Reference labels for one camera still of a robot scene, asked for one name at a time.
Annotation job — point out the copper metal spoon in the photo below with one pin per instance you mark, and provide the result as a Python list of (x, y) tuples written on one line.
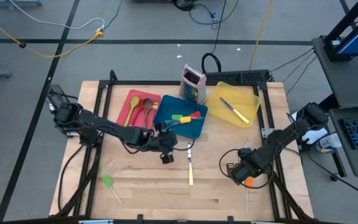
[(155, 105)]

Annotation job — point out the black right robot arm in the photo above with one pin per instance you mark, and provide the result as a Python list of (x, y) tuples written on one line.
[(284, 137)]

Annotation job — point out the silver mounting plate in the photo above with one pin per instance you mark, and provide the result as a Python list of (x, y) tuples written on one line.
[(266, 133)]

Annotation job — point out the silver metal spoon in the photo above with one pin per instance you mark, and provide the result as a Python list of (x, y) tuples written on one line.
[(147, 103)]

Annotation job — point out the pink plastic tray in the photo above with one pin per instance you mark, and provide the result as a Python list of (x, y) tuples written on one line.
[(145, 93)]

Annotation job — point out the white bottle blue label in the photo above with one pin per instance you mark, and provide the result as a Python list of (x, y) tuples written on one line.
[(329, 142)]

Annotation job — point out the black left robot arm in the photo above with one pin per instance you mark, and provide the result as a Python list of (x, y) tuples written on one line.
[(110, 126)]

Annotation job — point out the pink-topped metal box grater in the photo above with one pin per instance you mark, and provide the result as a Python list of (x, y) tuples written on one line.
[(186, 91)]

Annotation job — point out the white paper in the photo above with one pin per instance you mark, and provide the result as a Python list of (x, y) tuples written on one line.
[(317, 135)]

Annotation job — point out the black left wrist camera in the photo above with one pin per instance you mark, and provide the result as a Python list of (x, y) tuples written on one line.
[(167, 159)]

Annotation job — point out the green silicone spoon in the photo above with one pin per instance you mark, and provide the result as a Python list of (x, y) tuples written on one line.
[(134, 101)]

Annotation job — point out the grey desk with monitor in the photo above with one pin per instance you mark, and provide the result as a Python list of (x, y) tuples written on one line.
[(346, 81)]

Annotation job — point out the red silicone spoon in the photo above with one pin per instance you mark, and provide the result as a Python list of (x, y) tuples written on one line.
[(139, 109)]

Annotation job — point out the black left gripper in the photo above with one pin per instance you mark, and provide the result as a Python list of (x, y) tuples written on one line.
[(166, 142)]

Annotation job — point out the blue plastic tray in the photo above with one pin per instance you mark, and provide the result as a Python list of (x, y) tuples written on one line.
[(182, 132)]

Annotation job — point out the black perforated power box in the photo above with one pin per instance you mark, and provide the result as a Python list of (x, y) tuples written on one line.
[(222, 77), (255, 76)]

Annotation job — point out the black aluminium table frame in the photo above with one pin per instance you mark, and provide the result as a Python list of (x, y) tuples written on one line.
[(135, 82)]

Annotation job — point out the yellow plastic tray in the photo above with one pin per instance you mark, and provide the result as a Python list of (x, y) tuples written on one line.
[(244, 99)]

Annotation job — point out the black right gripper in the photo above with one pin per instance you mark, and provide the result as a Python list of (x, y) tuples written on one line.
[(249, 165)]

